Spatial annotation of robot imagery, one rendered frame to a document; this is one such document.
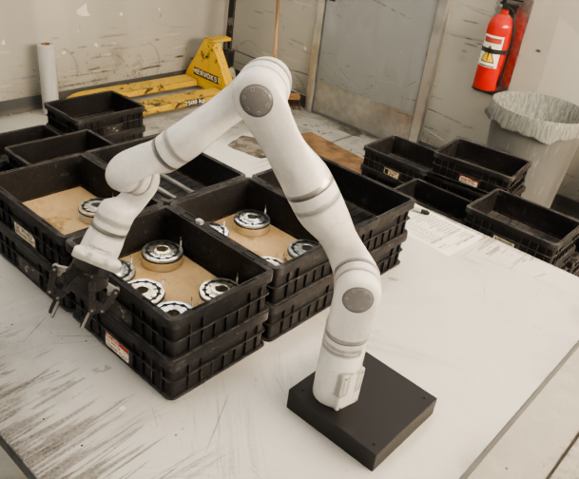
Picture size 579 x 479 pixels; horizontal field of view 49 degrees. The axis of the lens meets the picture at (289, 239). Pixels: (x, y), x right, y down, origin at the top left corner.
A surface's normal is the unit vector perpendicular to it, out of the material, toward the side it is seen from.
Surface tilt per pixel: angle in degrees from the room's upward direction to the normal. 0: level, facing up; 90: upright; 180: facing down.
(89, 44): 90
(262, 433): 0
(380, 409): 1
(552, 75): 90
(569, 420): 0
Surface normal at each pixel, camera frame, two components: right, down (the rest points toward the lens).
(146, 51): 0.73, 0.41
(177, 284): 0.11, -0.86
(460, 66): -0.67, 0.32
